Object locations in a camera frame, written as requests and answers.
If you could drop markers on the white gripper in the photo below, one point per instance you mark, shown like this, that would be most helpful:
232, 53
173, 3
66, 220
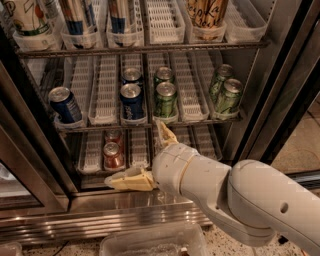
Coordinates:
171, 166

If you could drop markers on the blue pepsi can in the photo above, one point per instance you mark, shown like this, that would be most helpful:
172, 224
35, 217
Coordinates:
63, 101
132, 75
132, 101

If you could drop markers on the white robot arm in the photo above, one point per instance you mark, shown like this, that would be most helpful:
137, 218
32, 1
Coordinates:
250, 201

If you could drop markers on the red soda can front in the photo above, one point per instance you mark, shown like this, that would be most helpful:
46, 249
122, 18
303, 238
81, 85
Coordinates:
113, 156

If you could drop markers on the red soda can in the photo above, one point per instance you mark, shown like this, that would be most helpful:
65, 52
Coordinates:
115, 136
113, 156

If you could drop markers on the red soda can rear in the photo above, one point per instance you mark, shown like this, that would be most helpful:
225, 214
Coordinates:
115, 136

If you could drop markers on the blue pepsi can front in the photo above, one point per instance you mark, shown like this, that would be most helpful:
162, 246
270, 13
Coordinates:
132, 101

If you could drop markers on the green soda can front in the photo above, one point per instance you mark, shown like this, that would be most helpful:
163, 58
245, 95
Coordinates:
165, 99

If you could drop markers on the green soda can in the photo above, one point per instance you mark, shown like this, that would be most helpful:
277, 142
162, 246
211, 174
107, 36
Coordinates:
163, 74
165, 99

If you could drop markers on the green soda can rear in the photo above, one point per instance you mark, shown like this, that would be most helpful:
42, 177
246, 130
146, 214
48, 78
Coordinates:
163, 74

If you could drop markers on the green can right rear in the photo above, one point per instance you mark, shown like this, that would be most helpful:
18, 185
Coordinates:
222, 73

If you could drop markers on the green can right front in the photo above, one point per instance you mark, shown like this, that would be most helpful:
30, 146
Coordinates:
229, 97

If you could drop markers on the stainless steel fridge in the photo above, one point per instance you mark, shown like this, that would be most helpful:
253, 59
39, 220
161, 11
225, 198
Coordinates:
60, 164

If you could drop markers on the fridge glass door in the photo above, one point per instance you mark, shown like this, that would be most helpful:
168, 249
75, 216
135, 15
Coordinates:
282, 83

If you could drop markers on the blue silver tall can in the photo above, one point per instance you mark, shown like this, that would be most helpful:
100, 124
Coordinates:
120, 16
79, 16

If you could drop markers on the gold tall can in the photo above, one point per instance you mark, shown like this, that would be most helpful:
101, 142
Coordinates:
206, 13

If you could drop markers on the white green tall can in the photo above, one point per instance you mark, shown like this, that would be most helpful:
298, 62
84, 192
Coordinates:
27, 17

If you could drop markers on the clear plastic bin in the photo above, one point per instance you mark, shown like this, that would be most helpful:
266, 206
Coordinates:
164, 240

